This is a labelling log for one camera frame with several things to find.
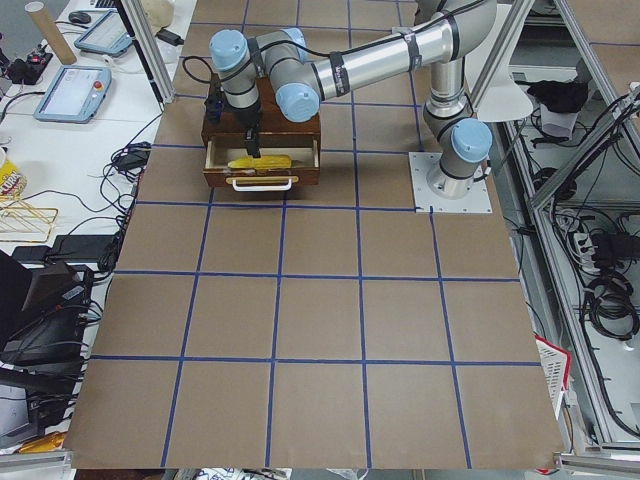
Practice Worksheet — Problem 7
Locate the blue teach pendant near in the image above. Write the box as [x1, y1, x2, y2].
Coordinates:
[33, 66, 112, 124]

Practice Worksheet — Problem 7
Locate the white plastic chair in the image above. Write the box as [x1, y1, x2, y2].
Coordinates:
[476, 35, 533, 123]

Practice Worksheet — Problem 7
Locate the yellow corn cob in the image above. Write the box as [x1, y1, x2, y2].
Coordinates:
[227, 155, 293, 170]

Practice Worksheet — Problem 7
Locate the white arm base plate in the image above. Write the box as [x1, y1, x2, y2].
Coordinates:
[408, 152, 492, 214]

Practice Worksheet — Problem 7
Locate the dark wooden drawer cabinet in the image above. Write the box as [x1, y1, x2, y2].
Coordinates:
[201, 74, 321, 149]

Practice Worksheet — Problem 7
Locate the red white plastic basket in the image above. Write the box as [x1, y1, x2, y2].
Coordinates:
[535, 335, 571, 418]

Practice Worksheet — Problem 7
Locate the wooden drawer with white handle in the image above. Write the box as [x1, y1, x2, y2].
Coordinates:
[203, 137, 320, 192]

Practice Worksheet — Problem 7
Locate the gold wire rack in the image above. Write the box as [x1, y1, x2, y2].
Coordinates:
[0, 196, 59, 243]

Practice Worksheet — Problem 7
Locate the blue teach pendant far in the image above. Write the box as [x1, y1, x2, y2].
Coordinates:
[74, 9, 132, 57]

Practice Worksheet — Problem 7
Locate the blue teach pendant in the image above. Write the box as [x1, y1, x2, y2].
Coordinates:
[33, 66, 112, 124]
[74, 9, 132, 57]

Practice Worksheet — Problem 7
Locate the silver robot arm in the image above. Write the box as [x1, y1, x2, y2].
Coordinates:
[209, 1, 497, 199]

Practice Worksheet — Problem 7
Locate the aluminium frame post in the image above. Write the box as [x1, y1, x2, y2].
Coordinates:
[115, 0, 175, 104]

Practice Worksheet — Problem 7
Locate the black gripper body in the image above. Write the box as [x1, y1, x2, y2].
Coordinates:
[227, 102, 262, 133]

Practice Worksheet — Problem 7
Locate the cardboard tube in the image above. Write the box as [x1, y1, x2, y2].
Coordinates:
[24, 1, 77, 65]

